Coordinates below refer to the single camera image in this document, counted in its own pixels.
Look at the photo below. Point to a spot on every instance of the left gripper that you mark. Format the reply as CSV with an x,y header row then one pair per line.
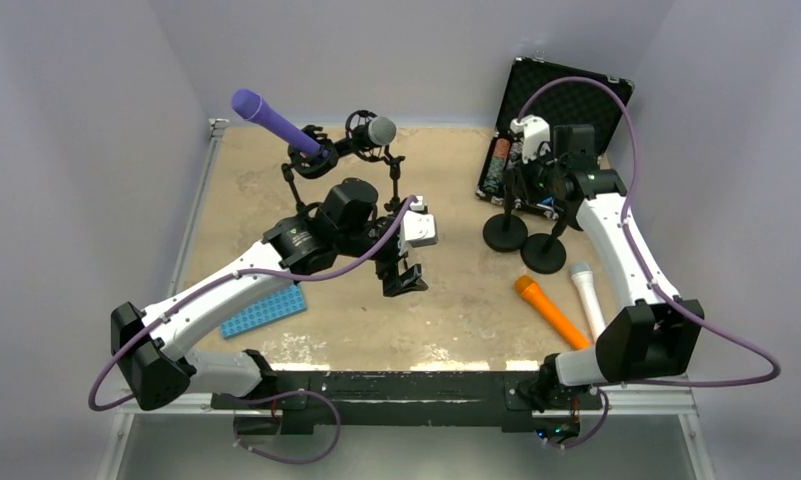
x,y
410,280

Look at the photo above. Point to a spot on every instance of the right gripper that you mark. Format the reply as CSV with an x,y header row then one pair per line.
x,y
522,187

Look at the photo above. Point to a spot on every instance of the orange mic round stand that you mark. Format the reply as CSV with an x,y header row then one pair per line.
x,y
505,232

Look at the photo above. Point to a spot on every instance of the white mic clamp stand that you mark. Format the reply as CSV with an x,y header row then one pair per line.
x,y
545,253

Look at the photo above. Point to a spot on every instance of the black tripod stand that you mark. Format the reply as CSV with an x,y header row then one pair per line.
x,y
394,163

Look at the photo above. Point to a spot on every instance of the white microphone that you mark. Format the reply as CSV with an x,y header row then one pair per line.
x,y
583,279

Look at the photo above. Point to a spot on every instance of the orange microphone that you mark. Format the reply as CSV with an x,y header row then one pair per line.
x,y
531,292

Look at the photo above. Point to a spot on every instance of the black silver microphone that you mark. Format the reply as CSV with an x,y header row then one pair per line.
x,y
368,134

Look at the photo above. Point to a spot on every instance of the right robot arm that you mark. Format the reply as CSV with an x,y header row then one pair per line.
x,y
648,338

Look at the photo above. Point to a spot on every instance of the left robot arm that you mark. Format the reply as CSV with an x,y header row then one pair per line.
x,y
155,347

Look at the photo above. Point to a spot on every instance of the purple mic black stand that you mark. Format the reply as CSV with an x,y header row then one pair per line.
x,y
313,167

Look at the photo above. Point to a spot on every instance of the purple microphone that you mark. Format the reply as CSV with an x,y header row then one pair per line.
x,y
253,108

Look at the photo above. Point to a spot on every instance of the black poker chip case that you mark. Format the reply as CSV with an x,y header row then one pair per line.
x,y
565,104

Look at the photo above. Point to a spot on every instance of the blue lego baseplate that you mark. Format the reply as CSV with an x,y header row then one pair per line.
x,y
275,307

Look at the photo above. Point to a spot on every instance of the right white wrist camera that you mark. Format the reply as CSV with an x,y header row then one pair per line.
x,y
534,134

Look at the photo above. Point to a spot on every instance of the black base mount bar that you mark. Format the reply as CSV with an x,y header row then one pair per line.
x,y
514,401

